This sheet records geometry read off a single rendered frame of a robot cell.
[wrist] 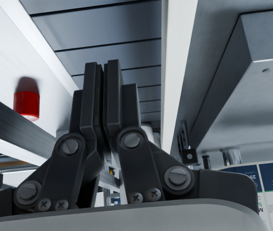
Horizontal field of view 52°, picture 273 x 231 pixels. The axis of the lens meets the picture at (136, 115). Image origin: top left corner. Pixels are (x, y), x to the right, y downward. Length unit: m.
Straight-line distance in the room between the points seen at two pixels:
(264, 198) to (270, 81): 0.37
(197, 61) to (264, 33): 0.10
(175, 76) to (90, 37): 0.06
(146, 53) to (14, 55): 0.15
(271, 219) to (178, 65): 0.52
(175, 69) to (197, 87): 0.25
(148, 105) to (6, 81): 0.17
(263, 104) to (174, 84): 0.21
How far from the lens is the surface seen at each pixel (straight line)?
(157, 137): 0.42
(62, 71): 0.24
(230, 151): 0.64
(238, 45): 0.29
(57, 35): 0.19
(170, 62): 0.15
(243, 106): 0.37
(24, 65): 0.33
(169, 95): 0.20
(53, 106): 0.44
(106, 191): 0.55
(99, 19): 0.18
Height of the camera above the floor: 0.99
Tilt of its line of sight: 18 degrees down
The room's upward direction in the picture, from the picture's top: 175 degrees clockwise
